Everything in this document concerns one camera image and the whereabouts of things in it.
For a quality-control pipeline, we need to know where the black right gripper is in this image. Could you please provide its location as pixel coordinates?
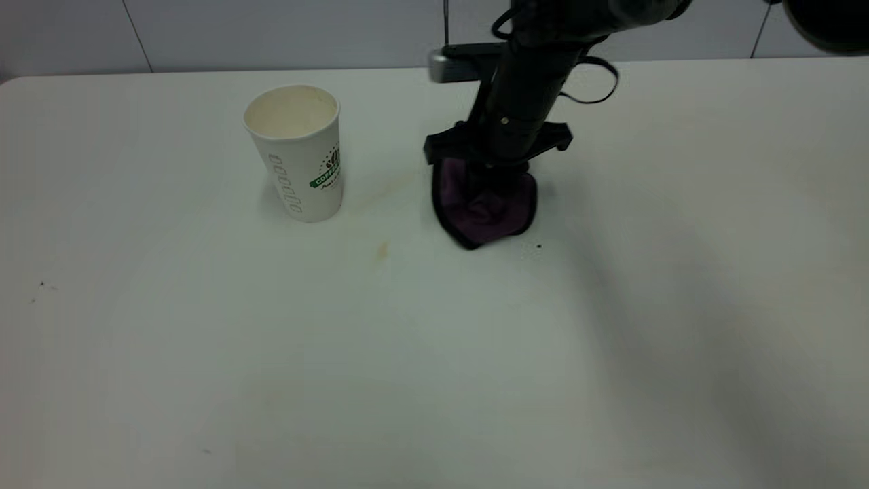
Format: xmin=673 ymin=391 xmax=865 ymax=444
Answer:
xmin=424 ymin=39 xmax=593 ymax=180

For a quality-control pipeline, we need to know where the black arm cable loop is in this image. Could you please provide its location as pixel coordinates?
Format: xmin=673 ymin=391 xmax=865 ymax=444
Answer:
xmin=558 ymin=56 xmax=621 ymax=105

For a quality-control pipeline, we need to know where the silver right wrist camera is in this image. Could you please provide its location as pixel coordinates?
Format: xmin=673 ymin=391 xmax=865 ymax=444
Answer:
xmin=428 ymin=43 xmax=507 ymax=84

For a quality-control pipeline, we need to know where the white paper coffee cup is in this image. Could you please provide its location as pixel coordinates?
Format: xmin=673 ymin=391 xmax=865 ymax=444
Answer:
xmin=243 ymin=84 xmax=344 ymax=224

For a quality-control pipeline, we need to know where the purple cloth with black trim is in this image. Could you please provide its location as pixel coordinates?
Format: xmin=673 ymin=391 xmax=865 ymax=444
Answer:
xmin=431 ymin=158 xmax=539 ymax=251

